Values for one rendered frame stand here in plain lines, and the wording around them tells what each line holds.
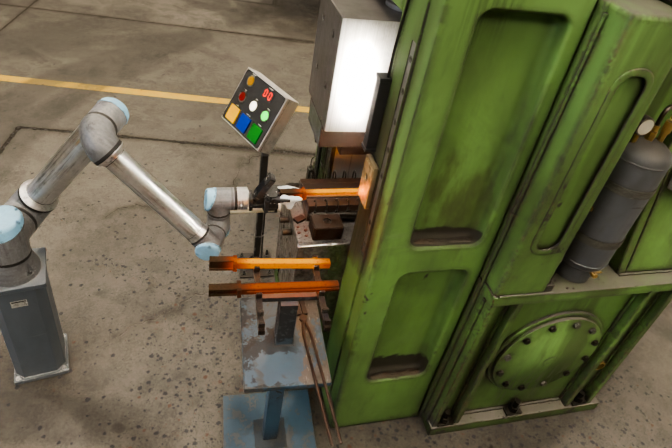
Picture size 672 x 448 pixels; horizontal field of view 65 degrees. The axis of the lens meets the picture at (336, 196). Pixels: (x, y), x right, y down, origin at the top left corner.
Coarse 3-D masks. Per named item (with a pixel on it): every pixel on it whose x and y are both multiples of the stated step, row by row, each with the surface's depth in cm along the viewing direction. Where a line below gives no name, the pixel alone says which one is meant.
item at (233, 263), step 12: (216, 264) 181; (228, 264) 182; (240, 264) 181; (252, 264) 182; (264, 264) 183; (276, 264) 184; (288, 264) 185; (300, 264) 186; (312, 264) 187; (324, 264) 187
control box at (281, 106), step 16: (256, 80) 247; (256, 96) 245; (272, 96) 239; (288, 96) 239; (224, 112) 258; (240, 112) 251; (256, 112) 244; (272, 112) 237; (288, 112) 238; (272, 128) 237; (256, 144) 241; (272, 144) 243
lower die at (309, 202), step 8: (304, 184) 220; (312, 184) 221; (320, 184) 221; (328, 184) 222; (336, 184) 223; (344, 184) 224; (352, 184) 225; (304, 200) 216; (312, 200) 212; (320, 200) 212; (328, 200) 213; (344, 200) 215; (352, 200) 216; (304, 208) 217; (312, 208) 210; (320, 208) 211; (328, 208) 212; (336, 208) 213; (344, 208) 214; (352, 208) 215
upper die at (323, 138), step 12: (312, 108) 199; (312, 120) 199; (324, 132) 188; (336, 132) 190; (348, 132) 191; (360, 132) 192; (324, 144) 192; (336, 144) 193; (348, 144) 194; (360, 144) 195
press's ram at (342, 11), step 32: (320, 0) 183; (352, 0) 173; (384, 0) 179; (320, 32) 184; (352, 32) 162; (384, 32) 164; (320, 64) 185; (352, 64) 169; (384, 64) 171; (320, 96) 187; (352, 96) 176; (352, 128) 184
